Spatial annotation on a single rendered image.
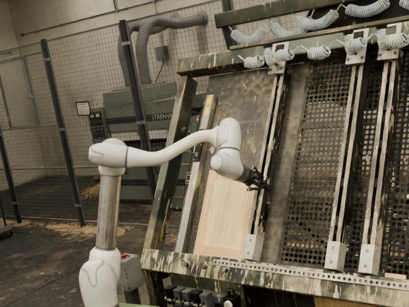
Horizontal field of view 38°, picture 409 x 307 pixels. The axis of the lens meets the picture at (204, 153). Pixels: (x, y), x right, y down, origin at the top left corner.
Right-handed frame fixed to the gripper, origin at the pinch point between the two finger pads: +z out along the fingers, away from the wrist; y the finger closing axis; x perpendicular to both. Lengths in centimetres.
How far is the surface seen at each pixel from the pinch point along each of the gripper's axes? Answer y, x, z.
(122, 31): 204, 309, 122
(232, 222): -18.4, 22.5, 6.8
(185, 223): -21, 53, 4
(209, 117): 42, 52, 5
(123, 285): -61, 74, -13
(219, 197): -5.3, 34.4, 6.8
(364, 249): -27, -57, 2
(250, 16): 120, 52, 25
